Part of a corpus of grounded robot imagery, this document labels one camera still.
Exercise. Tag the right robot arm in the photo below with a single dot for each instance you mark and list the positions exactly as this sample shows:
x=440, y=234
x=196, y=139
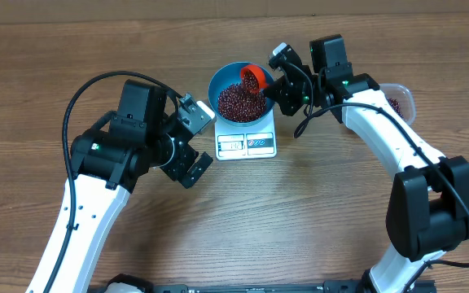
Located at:
x=428, y=210

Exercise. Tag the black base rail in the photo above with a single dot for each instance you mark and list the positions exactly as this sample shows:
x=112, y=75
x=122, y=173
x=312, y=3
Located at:
x=127, y=283

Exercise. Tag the red beans in bowl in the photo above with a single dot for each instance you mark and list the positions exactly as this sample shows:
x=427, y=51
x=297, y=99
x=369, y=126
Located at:
x=239, y=105

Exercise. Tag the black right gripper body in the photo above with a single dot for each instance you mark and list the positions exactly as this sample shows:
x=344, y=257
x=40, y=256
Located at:
x=301, y=88

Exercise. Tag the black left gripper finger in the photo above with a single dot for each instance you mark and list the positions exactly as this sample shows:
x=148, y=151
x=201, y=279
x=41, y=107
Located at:
x=195, y=172
x=188, y=126

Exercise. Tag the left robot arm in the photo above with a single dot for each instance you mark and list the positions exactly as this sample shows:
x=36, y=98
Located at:
x=151, y=128

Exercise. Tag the blue bowl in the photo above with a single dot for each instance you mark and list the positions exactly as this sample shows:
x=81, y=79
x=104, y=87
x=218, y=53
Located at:
x=226, y=76

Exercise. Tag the white kitchen scale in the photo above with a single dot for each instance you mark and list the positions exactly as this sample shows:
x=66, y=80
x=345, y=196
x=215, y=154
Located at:
x=246, y=142

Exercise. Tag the clear plastic container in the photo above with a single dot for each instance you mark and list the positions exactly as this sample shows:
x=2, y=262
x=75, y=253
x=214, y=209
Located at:
x=403, y=95

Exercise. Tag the red measuring scoop blue handle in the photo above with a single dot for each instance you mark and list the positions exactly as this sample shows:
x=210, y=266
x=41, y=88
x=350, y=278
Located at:
x=253, y=79

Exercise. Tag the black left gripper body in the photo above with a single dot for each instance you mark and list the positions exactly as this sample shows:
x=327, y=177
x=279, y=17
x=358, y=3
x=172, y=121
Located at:
x=181, y=161

